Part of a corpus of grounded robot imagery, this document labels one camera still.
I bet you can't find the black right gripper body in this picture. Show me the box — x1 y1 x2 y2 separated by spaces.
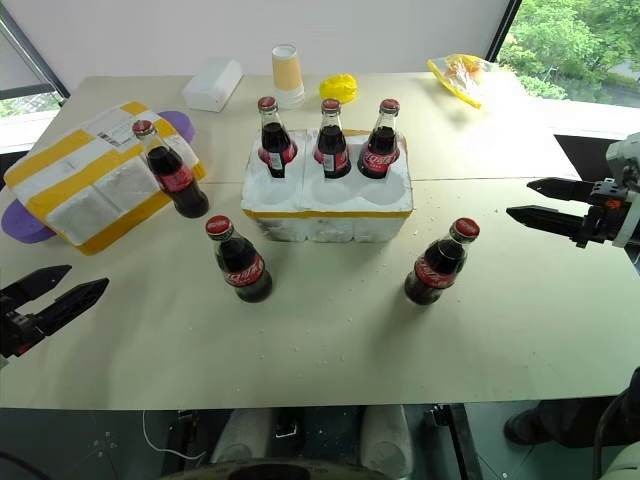
574 176 627 250

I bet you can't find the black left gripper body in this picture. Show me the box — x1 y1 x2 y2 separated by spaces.
0 294 44 359

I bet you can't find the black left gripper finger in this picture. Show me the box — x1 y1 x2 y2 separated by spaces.
32 277 110 337
0 264 73 306

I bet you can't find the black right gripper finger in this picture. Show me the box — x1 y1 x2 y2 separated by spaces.
505 204 587 244
526 177 594 204

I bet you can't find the styrofoam lid with yellow tape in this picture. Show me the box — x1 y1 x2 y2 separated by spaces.
3 101 208 257

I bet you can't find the glass cola bottle red cap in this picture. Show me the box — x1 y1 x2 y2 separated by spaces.
403 217 481 307
131 119 210 220
256 96 298 179
205 214 274 304
356 98 403 180
312 98 351 180

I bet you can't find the white styrofoam bottle tray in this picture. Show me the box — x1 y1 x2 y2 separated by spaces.
240 127 414 244

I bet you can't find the white rectangular box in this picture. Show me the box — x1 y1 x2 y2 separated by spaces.
180 57 245 113

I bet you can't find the purple plastic tray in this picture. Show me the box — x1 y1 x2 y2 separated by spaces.
0 110 196 245

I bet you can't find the yellow clear snack bag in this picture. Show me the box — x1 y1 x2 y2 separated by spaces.
426 53 501 110

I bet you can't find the person's dark shoe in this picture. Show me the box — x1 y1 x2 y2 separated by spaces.
503 397 617 446

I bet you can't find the crumpled yellow plastic bag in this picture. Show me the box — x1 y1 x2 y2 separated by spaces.
319 72 359 104

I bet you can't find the stack of paper cups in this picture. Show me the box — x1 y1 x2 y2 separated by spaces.
271 44 306 110

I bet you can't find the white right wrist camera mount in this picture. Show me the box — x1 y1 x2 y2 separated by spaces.
605 131 640 249

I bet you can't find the thin white floor cable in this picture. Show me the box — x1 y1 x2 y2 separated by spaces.
141 409 207 460

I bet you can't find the black window frame bar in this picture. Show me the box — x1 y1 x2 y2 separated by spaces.
482 0 524 64
0 8 71 107

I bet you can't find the black table frame leg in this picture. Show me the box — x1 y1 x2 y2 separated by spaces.
163 408 202 474
423 402 484 480

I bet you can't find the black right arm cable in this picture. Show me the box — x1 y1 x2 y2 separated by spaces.
593 392 625 480

